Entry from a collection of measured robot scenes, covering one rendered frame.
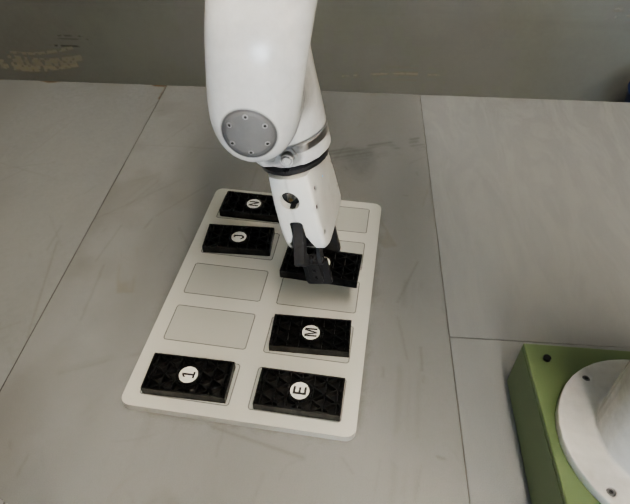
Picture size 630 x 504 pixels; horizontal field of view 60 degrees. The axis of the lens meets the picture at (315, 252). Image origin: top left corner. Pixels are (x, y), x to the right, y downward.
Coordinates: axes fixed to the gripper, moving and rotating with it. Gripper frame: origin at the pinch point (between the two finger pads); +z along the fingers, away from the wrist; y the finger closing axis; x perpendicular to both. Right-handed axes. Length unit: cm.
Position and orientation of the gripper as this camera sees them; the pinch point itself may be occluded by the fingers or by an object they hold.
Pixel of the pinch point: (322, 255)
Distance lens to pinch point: 68.9
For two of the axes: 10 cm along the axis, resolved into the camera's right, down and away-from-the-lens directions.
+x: -9.6, 0.2, 2.9
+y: 2.0, -6.9, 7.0
